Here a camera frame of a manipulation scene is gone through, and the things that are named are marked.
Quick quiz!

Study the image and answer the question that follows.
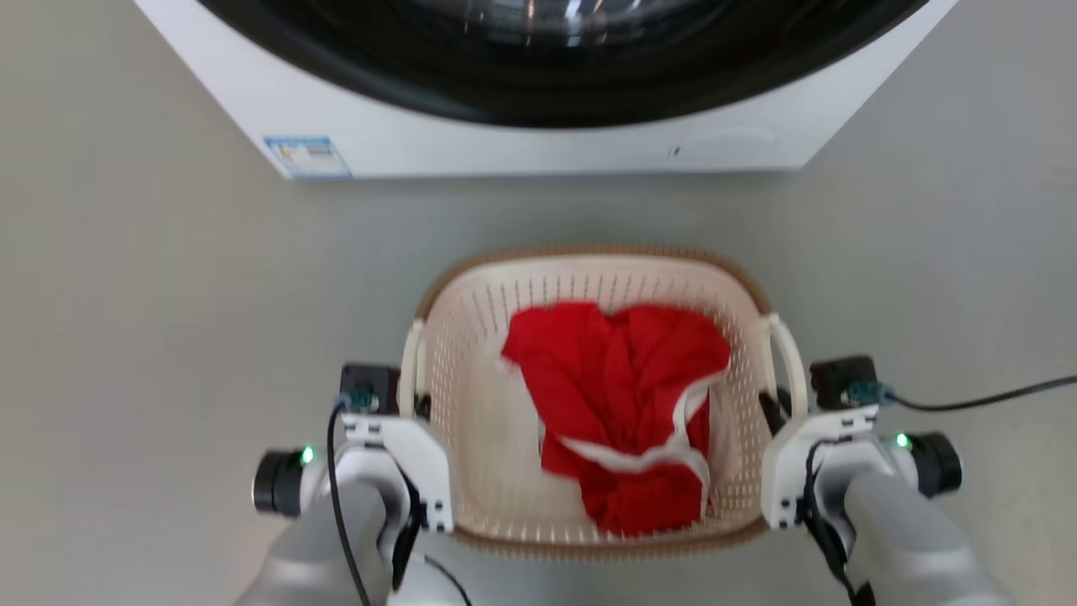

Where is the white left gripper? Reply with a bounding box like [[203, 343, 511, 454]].
[[336, 393, 456, 534]]

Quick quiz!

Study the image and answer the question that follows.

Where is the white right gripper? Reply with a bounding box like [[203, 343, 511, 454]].
[[758, 386, 882, 531]]

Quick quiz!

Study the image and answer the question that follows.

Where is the cream plastic laundry basket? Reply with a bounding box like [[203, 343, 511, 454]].
[[397, 245, 810, 563]]

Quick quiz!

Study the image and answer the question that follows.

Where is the red garment with white trim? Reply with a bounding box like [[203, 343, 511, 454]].
[[501, 301, 732, 537]]

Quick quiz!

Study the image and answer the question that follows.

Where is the white washing machine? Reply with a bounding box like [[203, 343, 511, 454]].
[[135, 0, 958, 181]]

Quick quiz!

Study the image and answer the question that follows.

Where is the white washing machine filter cover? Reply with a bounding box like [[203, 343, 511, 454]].
[[671, 126, 780, 161]]

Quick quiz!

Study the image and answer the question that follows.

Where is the blue energy label sticker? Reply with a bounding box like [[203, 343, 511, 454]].
[[263, 136, 353, 181]]

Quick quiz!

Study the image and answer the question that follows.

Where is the black round washing machine door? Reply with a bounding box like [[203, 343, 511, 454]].
[[197, 0, 931, 130]]

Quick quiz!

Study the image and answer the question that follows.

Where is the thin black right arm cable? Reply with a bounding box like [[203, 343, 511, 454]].
[[799, 439, 859, 606]]

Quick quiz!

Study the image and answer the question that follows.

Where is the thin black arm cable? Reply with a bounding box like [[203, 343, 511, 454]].
[[326, 401, 374, 606], [799, 439, 859, 606]]

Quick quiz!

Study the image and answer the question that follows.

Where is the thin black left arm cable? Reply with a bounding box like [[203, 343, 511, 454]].
[[326, 401, 374, 606]]

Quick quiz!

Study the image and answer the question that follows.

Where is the thin black right camera cable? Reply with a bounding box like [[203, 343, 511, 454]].
[[875, 374, 1077, 413]]

